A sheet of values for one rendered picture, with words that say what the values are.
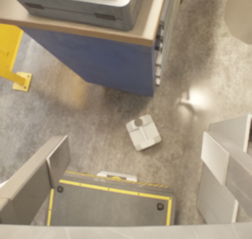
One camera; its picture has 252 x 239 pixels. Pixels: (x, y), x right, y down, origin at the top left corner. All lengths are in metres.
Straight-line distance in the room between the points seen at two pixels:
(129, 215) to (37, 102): 1.09
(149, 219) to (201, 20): 1.38
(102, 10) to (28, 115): 1.36
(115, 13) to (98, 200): 0.91
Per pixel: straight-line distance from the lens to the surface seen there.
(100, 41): 0.59
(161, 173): 1.30
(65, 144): 0.16
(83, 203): 1.09
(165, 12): 0.52
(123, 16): 0.35
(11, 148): 1.72
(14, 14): 0.54
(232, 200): 0.82
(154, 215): 1.03
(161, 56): 0.77
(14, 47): 1.66
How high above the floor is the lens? 1.27
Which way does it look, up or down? 78 degrees down
